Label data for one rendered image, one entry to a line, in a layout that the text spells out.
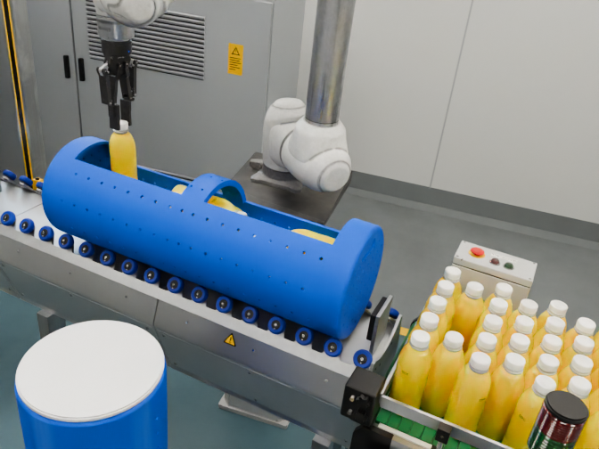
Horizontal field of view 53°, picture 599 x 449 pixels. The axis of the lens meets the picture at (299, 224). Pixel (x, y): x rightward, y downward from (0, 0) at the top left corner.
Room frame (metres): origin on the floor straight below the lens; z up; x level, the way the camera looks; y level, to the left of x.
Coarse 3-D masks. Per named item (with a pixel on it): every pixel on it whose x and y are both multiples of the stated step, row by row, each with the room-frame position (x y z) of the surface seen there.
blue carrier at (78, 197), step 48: (96, 144) 1.50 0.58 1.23; (48, 192) 1.37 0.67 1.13; (96, 192) 1.33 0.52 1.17; (144, 192) 1.30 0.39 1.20; (192, 192) 1.29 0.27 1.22; (240, 192) 1.42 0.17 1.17; (96, 240) 1.32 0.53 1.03; (144, 240) 1.24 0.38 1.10; (192, 240) 1.20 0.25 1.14; (240, 240) 1.17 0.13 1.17; (288, 240) 1.15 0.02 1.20; (336, 240) 1.14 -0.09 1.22; (240, 288) 1.14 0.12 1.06; (288, 288) 1.09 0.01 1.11; (336, 288) 1.06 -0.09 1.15; (336, 336) 1.07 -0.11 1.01
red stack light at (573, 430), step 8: (544, 400) 0.68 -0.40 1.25; (544, 408) 0.67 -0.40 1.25; (544, 416) 0.66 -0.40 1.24; (552, 416) 0.65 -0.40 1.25; (544, 424) 0.66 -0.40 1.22; (552, 424) 0.65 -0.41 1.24; (560, 424) 0.64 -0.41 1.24; (568, 424) 0.64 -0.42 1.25; (576, 424) 0.64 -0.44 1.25; (584, 424) 0.64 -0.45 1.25; (544, 432) 0.65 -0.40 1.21; (552, 432) 0.64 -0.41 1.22; (560, 432) 0.64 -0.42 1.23; (568, 432) 0.64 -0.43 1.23; (576, 432) 0.64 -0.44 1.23; (560, 440) 0.64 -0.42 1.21; (568, 440) 0.64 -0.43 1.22; (576, 440) 0.64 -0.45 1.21
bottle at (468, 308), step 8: (464, 296) 1.19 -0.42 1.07; (472, 296) 1.18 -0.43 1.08; (480, 296) 1.18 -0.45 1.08; (456, 304) 1.19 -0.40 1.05; (464, 304) 1.17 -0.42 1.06; (472, 304) 1.17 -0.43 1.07; (480, 304) 1.17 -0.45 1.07; (456, 312) 1.18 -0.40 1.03; (464, 312) 1.16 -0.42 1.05; (472, 312) 1.16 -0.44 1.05; (480, 312) 1.17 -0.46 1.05; (456, 320) 1.17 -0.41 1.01; (464, 320) 1.16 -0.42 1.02; (472, 320) 1.16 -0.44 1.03; (456, 328) 1.17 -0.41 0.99; (464, 328) 1.16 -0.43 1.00; (472, 328) 1.16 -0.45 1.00; (464, 336) 1.16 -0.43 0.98; (464, 344) 1.16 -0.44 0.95; (464, 352) 1.16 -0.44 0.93
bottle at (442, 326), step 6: (432, 312) 1.10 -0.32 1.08; (438, 312) 1.10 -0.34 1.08; (444, 312) 1.10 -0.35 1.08; (420, 318) 1.11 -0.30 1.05; (444, 318) 1.10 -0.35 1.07; (438, 324) 1.09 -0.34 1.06; (444, 324) 1.09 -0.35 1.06; (438, 330) 1.08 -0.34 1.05; (444, 330) 1.09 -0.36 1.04; (444, 336) 1.10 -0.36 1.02
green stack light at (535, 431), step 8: (536, 424) 0.67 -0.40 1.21; (536, 432) 0.66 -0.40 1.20; (528, 440) 0.67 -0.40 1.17; (536, 440) 0.66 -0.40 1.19; (544, 440) 0.65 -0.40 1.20; (552, 440) 0.64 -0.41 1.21; (536, 448) 0.65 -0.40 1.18; (544, 448) 0.64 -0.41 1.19; (552, 448) 0.64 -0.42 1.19; (560, 448) 0.64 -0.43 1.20; (568, 448) 0.64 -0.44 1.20
